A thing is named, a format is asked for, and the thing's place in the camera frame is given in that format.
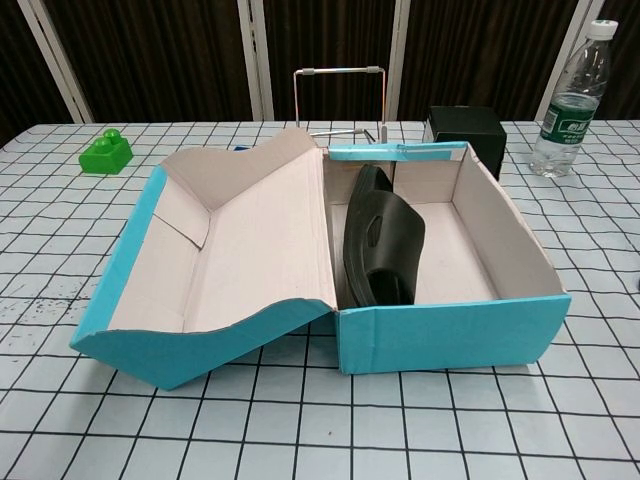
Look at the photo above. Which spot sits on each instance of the light blue cardboard shoe box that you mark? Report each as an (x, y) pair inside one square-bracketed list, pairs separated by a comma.
[(450, 335)]

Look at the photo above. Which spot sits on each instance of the small black box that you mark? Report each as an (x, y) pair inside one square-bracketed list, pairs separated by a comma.
[(465, 125)]

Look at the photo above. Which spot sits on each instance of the blue toy building block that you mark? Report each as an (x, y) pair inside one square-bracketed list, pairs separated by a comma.
[(242, 148)]

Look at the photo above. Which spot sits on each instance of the white black-checked tablecloth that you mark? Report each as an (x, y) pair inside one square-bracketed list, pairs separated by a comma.
[(250, 425)]

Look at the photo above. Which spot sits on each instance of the green toy building block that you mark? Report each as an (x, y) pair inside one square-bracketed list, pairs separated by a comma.
[(102, 160)]

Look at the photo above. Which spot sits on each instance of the clear plastic water bottle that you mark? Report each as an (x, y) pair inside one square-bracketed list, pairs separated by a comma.
[(570, 125)]

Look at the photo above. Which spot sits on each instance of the white partition frame post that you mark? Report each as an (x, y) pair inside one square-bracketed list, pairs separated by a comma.
[(59, 65), (256, 60), (572, 50), (404, 60)]

